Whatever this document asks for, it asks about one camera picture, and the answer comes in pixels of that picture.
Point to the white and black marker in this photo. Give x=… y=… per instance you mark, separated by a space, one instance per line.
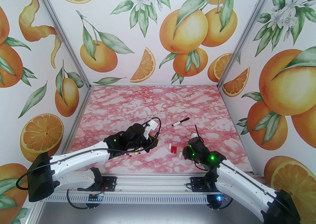
x=178 y=122

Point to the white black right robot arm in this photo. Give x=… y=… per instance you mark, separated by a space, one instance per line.
x=246 y=184

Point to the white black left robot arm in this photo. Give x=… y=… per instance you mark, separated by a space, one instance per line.
x=79 y=154

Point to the controller with green light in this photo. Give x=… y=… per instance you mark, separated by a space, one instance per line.
x=217 y=198

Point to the small circuit board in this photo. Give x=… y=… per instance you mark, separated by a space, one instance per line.
x=96 y=197

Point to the aluminium side rail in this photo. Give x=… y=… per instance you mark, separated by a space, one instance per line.
x=82 y=109
x=228 y=109

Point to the aluminium back rail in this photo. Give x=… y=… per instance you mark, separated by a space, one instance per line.
x=153 y=85

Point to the aluminium frame post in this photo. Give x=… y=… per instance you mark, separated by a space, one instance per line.
x=61 y=29
x=249 y=29

